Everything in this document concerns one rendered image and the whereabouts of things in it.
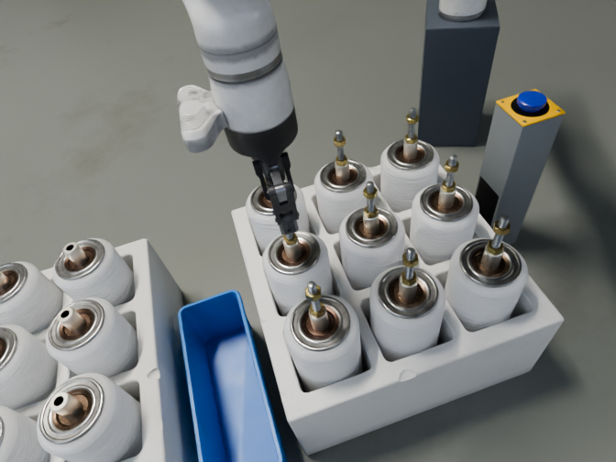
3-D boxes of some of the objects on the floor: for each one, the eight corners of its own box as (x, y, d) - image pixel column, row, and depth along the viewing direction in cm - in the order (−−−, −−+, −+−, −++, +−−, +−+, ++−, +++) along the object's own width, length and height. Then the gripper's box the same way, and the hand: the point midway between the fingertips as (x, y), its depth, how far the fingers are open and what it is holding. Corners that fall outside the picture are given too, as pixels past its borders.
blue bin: (198, 338, 83) (176, 307, 74) (253, 319, 84) (237, 286, 75) (229, 514, 64) (203, 501, 55) (299, 485, 65) (286, 468, 56)
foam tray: (252, 266, 93) (230, 210, 79) (421, 210, 96) (427, 147, 83) (306, 456, 68) (287, 423, 54) (531, 371, 71) (566, 319, 58)
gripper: (311, 138, 38) (328, 247, 51) (276, 58, 48) (297, 167, 60) (229, 160, 38) (267, 266, 50) (210, 75, 47) (245, 181, 60)
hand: (281, 204), depth 54 cm, fingers open, 6 cm apart
